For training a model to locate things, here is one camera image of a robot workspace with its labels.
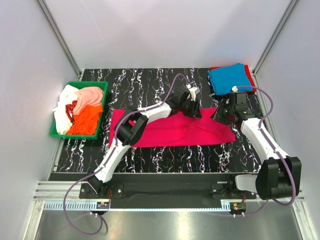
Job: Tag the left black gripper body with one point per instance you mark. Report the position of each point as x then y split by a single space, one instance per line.
189 108

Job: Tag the magenta t shirt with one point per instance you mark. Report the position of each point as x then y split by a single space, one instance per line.
180 130

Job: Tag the folded blue t shirt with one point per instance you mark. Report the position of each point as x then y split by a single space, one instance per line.
228 78

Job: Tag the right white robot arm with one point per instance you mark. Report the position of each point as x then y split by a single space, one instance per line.
280 174

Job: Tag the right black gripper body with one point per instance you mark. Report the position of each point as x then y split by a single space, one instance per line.
223 111

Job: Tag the green plastic bin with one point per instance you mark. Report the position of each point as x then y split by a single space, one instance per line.
81 84

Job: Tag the aluminium frame rail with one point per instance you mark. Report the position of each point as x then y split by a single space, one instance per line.
57 190

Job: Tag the orange t shirt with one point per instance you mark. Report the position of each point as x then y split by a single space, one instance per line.
86 122

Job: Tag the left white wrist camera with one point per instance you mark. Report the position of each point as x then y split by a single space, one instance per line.
192 92

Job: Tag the folded red t shirt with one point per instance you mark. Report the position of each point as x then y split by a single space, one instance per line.
250 77

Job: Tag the dark red patterned garment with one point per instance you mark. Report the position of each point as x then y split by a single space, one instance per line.
69 110

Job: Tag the light pink t shirt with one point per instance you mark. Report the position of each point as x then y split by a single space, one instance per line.
91 96

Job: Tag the white t shirt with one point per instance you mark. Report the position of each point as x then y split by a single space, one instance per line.
62 123

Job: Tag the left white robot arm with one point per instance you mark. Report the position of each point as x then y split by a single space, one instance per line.
131 126

